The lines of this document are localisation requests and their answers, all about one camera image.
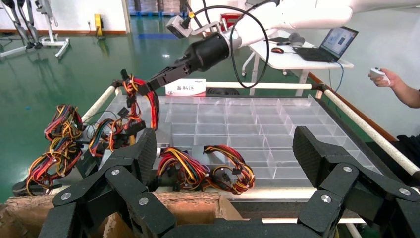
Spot thin black camera cable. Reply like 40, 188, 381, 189
184, 0, 212, 29

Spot white metal floor stand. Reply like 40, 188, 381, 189
0, 0, 71, 60

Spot red cabinet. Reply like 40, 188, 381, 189
220, 13, 245, 34

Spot white desk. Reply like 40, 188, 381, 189
241, 31, 355, 97

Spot black coiled hose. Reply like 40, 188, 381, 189
206, 87, 241, 97

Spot brown cardboard divider box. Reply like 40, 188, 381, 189
0, 192, 244, 238

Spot person hand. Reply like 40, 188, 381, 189
367, 67, 401, 89

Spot wire harness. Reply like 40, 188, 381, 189
119, 68, 172, 149

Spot grey pouch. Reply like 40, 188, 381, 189
287, 32, 306, 47

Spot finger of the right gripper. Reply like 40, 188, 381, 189
144, 70, 186, 95
153, 63, 192, 82

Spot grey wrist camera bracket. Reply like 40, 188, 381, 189
165, 14, 230, 39

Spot goods stacked on blue pallets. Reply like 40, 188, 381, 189
128, 0, 189, 18

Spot left pile wire harnesses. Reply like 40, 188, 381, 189
12, 136, 85, 198

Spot person forearm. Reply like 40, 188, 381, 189
391, 76, 420, 110

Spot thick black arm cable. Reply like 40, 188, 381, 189
193, 4, 271, 90

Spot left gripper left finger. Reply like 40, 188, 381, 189
39, 127, 177, 238

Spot person in dark clothes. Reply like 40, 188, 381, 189
366, 132, 420, 184

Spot yellow floor device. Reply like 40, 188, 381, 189
94, 13, 105, 40

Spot white red sign card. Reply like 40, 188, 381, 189
164, 78, 207, 98

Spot grey robot limbs on stand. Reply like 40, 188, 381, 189
0, 0, 44, 51

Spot clear plastic divider tray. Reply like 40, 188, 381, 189
98, 93, 383, 190

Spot open black laptop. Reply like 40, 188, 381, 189
292, 26, 359, 63

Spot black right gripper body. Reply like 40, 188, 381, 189
176, 32, 231, 74

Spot black flat notebook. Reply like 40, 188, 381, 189
263, 36, 291, 44

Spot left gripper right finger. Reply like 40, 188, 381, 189
292, 125, 420, 238

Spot blue cable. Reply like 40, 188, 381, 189
328, 61, 345, 99

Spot white handheld remote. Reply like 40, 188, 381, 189
369, 67, 391, 86

